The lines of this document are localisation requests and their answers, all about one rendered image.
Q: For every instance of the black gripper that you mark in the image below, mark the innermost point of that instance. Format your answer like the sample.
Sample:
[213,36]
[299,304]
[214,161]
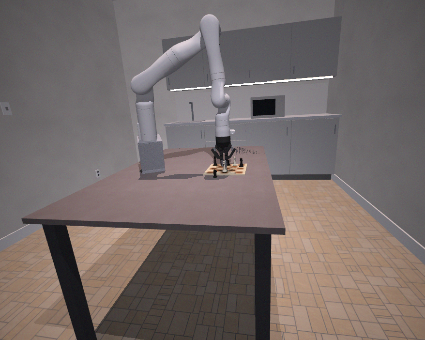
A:
[223,145]

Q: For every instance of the brown and cream chessboard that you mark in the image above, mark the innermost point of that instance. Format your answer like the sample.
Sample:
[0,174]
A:
[232,170]

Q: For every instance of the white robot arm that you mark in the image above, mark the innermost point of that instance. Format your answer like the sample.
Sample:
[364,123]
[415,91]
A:
[171,61]

